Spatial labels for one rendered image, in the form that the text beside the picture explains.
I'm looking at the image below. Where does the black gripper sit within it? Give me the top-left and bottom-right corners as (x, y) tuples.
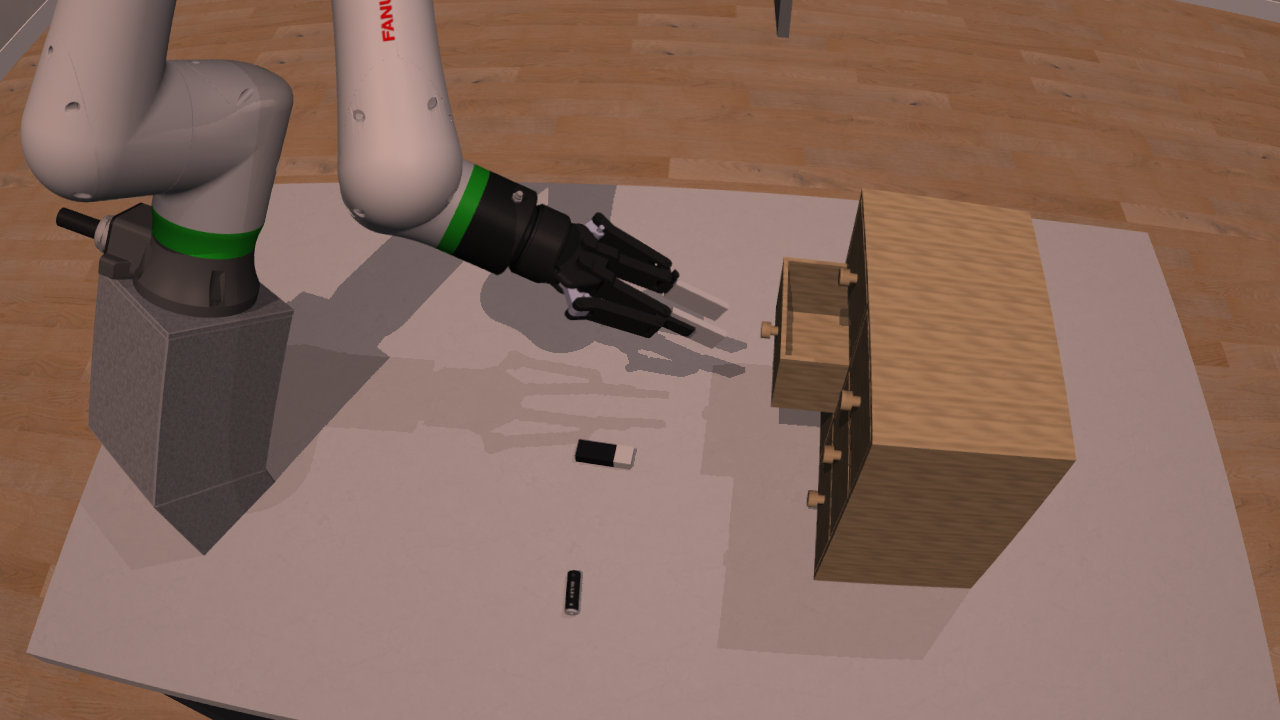
(509, 204), (730, 348)

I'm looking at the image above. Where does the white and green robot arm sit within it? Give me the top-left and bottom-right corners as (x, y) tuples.
(20, 0), (538, 318)

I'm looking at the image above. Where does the small wooden chest of drawers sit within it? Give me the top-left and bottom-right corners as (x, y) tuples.
(814, 188), (1076, 589)

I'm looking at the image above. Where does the brown wooden drawer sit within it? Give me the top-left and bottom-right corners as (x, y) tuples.
(762, 258), (849, 413)
(838, 316), (870, 491)
(838, 208), (868, 357)
(820, 413), (833, 454)
(820, 410), (850, 536)
(806, 427), (833, 571)

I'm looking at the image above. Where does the black and white eraser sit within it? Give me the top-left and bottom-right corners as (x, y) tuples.
(575, 439), (634, 470)

